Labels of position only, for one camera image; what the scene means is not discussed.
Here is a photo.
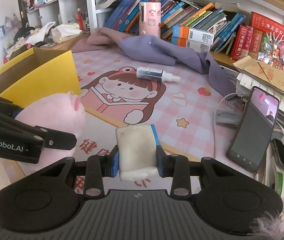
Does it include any pink plush toy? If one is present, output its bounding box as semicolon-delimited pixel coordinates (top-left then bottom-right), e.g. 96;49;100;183
15;91;85;176

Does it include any white foam block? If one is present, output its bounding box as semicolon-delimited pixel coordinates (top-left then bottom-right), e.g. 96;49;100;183
115;124;160;181

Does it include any white spray bottle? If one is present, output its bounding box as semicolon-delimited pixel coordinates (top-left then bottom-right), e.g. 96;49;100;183
136;67;181;82

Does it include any grey power adapter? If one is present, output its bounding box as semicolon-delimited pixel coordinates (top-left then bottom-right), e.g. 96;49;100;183
215;109;243;127

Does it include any yellow cardboard box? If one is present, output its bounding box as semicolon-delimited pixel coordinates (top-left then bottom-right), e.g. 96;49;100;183
0;47;81;108

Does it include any black smartphone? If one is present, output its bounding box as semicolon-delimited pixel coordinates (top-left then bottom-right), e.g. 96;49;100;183
226;86;279;172

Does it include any pink cartoon tablecloth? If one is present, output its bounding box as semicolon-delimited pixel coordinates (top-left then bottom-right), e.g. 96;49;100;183
2;48;265;196

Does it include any purple cloth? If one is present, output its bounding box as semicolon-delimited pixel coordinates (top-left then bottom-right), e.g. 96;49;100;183
71;28;236;96

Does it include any orange blue white box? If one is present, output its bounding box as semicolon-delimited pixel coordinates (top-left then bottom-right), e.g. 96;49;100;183
171;25;214;52

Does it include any brown paper envelope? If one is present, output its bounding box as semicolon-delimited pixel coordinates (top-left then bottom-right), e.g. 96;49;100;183
233;56;284;95

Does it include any red dictionary book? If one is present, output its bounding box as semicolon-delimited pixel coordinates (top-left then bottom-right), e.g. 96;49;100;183
230;25;254;61

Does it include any pink rectangular container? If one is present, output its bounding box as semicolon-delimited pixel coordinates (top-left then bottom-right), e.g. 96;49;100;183
139;2;161;38

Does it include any white charging cable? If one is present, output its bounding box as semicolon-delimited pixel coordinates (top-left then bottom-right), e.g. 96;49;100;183
213;92;248;159

